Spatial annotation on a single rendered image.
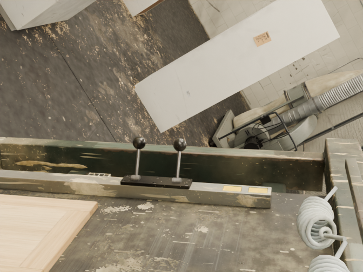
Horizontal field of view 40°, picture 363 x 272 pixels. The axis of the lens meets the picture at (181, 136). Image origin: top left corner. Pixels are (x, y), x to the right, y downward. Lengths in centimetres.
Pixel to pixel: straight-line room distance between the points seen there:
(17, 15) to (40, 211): 275
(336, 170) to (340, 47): 806
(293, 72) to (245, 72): 450
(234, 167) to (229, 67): 346
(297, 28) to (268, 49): 33
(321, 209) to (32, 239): 69
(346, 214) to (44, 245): 69
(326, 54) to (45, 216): 834
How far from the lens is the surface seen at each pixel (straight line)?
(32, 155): 179
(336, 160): 143
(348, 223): 112
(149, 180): 140
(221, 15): 941
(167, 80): 515
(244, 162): 157
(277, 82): 948
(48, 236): 125
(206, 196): 136
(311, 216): 90
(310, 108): 679
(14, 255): 122
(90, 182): 145
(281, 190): 154
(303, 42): 491
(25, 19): 395
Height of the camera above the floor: 206
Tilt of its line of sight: 21 degrees down
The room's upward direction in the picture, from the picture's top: 62 degrees clockwise
